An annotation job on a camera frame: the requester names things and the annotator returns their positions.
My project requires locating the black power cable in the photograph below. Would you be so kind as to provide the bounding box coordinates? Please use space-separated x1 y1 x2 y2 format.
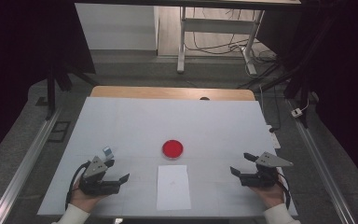
259 85 282 133

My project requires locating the white wall panel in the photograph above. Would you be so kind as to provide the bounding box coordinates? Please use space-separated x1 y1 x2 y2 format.
75 3 159 51

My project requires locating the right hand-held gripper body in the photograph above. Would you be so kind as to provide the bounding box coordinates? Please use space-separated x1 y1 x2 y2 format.
239 151 294 189

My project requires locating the black floor cable tangle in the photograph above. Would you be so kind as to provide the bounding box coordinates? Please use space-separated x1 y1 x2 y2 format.
185 7 278 63

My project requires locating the white desk frame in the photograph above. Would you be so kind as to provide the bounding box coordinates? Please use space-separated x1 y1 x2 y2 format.
176 6 266 77

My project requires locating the dark curtain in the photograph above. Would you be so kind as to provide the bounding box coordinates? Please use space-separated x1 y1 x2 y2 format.
257 0 358 194
0 0 96 169

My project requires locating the black tripod stand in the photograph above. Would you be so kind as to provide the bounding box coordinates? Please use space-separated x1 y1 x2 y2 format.
45 62 99 120
237 15 339 129

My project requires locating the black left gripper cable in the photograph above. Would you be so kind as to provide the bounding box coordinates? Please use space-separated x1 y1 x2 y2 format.
64 161 91 211

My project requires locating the person's left hand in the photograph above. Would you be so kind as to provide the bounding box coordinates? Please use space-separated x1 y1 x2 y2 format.
69 178 106 214

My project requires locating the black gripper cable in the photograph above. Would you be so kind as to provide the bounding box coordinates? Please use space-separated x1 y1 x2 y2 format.
275 173 292 210
64 161 91 211

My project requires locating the white paper sheet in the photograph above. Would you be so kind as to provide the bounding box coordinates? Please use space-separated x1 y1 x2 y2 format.
156 164 192 211

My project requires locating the small white stamp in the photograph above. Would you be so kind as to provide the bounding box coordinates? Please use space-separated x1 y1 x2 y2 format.
102 147 115 161

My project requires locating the person's right hand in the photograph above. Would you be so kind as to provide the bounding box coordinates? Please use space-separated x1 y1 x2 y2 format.
250 175 285 210

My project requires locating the round red ink pad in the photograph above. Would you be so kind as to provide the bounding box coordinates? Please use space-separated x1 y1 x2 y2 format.
161 139 185 161

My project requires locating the black floor frame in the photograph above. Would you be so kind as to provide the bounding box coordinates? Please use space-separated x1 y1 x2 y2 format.
48 120 72 144

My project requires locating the large white table cover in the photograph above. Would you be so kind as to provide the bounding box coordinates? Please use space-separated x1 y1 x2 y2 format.
36 96 298 217

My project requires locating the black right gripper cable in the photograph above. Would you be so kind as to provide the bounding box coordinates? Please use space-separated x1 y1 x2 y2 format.
275 173 292 210

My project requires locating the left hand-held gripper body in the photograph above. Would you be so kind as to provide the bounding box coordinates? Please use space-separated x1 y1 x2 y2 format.
78 156 120 196

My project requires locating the aluminium rail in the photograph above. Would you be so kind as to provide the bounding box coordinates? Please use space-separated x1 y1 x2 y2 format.
0 106 63 224
287 99 357 224

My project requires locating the white plug adapter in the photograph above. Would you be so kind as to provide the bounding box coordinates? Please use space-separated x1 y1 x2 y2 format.
291 99 310 119

